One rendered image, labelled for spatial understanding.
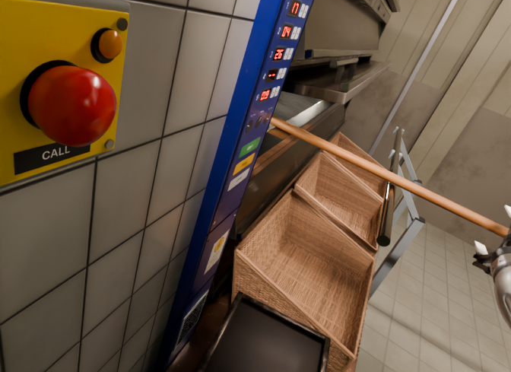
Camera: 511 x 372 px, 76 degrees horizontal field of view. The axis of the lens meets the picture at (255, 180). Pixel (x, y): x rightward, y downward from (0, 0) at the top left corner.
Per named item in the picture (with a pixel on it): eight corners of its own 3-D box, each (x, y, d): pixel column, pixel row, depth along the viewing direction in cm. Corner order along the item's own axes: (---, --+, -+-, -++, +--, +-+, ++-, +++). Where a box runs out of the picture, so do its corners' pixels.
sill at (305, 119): (228, 163, 86) (233, 151, 84) (345, 90, 239) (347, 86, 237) (248, 174, 85) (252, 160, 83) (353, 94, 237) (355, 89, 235)
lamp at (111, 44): (93, 55, 18) (94, 27, 17) (114, 55, 19) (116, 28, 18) (104, 61, 17) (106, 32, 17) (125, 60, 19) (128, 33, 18)
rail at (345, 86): (347, 93, 68) (338, 90, 69) (391, 63, 220) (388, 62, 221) (349, 83, 68) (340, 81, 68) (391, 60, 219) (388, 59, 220)
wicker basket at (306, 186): (273, 227, 165) (293, 182, 152) (303, 186, 213) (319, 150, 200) (363, 276, 155) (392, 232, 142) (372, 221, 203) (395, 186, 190)
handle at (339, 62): (331, 88, 71) (324, 87, 71) (353, 77, 99) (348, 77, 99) (338, 61, 68) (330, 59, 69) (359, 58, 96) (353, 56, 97)
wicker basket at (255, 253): (210, 304, 115) (231, 247, 102) (271, 230, 162) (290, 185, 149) (336, 389, 103) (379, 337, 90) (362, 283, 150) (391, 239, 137)
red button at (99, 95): (7, 132, 16) (1, 51, 14) (77, 118, 20) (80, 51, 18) (59, 164, 15) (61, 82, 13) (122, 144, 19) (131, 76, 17)
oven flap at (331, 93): (344, 105, 69) (258, 86, 76) (389, 67, 221) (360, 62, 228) (347, 93, 68) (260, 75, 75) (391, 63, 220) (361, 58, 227)
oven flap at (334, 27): (292, 59, 71) (296, -52, 63) (373, 53, 223) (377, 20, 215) (312, 59, 69) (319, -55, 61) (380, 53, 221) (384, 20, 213)
